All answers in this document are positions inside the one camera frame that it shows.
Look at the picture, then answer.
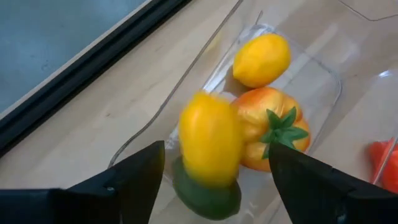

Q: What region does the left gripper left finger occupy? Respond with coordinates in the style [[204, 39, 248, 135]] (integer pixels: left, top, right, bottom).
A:
[[0, 140, 165, 224]]

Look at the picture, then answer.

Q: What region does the orange-red carrot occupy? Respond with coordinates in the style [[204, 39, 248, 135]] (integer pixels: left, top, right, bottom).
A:
[[366, 136, 398, 194]]

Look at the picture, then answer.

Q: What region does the black aluminium table frame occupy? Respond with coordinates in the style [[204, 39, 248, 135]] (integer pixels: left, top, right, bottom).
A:
[[0, 0, 193, 158]]

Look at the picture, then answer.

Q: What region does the yellow lemon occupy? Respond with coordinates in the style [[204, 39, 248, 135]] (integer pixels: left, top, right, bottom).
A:
[[232, 33, 292, 89], [178, 90, 244, 189]]

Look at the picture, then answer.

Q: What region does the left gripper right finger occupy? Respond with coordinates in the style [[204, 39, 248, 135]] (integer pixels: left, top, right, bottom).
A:
[[269, 142, 398, 224]]

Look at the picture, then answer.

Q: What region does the orange tomato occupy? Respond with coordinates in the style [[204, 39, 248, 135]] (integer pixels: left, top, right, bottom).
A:
[[231, 86, 312, 173]]

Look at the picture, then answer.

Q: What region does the dark green avocado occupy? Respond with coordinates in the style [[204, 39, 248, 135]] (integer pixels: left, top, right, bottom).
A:
[[172, 155, 243, 221]]

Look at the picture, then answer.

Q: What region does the clear plastic bin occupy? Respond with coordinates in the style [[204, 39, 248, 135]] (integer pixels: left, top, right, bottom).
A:
[[107, 0, 398, 224]]

